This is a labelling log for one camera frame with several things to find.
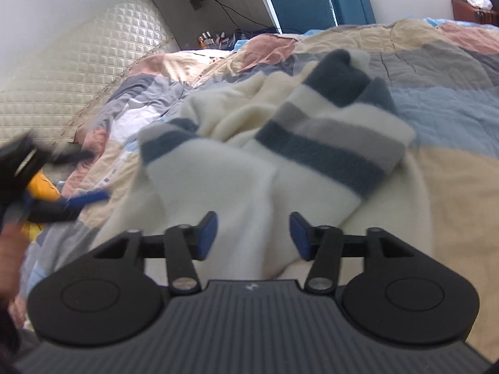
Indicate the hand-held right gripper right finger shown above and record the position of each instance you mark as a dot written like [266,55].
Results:
[299,237]

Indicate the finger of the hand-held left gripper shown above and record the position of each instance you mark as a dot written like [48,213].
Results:
[66,156]
[58,210]

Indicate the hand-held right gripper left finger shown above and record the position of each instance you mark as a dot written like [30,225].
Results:
[207,237]

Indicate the grey wall socket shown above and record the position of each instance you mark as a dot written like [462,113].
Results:
[197,2]

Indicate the group of small bottles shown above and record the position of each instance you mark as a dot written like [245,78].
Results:
[214,39]

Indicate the cream quilted headboard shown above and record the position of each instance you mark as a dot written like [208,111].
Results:
[66,78]

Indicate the cream sweater with striped sleeves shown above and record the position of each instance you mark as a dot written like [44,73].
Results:
[241,171]

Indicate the dark red wooden box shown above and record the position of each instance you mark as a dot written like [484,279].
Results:
[473,14]

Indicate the pastel patchwork quilt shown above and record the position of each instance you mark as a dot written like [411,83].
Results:
[448,97]

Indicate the white plastic bag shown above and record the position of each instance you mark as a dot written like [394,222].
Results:
[478,0]

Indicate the yellow cloth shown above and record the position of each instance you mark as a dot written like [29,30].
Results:
[45,191]

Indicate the person's left hand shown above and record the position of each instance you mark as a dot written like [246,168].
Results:
[11,257]

